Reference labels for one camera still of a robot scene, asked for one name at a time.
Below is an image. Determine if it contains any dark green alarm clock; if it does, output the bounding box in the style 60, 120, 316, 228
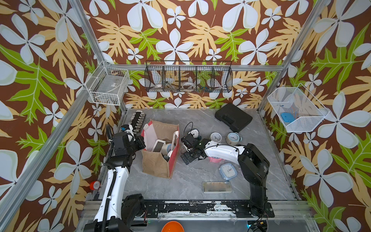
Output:
189, 129, 200, 139

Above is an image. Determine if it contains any beige twin-bell alarm clock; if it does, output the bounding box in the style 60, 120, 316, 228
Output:
226, 132, 242, 146

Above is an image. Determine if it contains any white wire basket left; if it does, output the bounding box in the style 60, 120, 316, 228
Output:
86, 62, 130, 106

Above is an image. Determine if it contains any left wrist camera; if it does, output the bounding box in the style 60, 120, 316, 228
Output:
121, 124, 134, 141

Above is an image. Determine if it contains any white digital clock green screen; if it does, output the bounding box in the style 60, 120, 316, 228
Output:
151, 139, 166, 152

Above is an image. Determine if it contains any black plastic tool case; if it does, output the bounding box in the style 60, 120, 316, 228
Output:
214, 103, 253, 132

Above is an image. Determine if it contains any blue square alarm clock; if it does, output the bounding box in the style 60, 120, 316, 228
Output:
219, 163, 238, 181

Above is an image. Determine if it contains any white wire basket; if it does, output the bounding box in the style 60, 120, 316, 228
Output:
86, 62, 130, 106
268, 84, 330, 133

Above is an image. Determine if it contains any black socket set holder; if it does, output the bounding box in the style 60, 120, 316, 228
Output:
130, 110, 146, 135

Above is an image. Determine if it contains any pink twin-bell alarm clock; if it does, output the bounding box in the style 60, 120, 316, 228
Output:
209, 157, 223, 163

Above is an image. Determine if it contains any black mounting rail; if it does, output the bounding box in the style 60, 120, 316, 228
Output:
135, 200, 275, 218

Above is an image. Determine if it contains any blue object in basket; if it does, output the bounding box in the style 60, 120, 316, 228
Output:
281, 112, 296, 124

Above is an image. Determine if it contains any white wire basket right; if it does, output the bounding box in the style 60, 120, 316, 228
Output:
268, 84, 330, 133

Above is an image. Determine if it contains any red emergency button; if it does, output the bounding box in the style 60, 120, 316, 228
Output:
89, 181, 100, 191

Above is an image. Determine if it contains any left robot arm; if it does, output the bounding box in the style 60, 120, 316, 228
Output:
84, 124, 145, 232

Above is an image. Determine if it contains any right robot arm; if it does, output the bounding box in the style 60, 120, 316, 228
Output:
181, 134, 270, 217

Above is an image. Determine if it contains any orange bowl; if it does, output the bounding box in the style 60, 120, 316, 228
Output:
161, 221, 185, 232

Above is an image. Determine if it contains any black wire basket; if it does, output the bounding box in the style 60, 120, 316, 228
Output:
144, 61, 233, 93

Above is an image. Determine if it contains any red burlap canvas bag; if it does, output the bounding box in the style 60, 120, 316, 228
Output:
141, 120, 181, 179

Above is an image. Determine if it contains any white round alarm clock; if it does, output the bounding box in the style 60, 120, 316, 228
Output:
210, 132, 223, 143

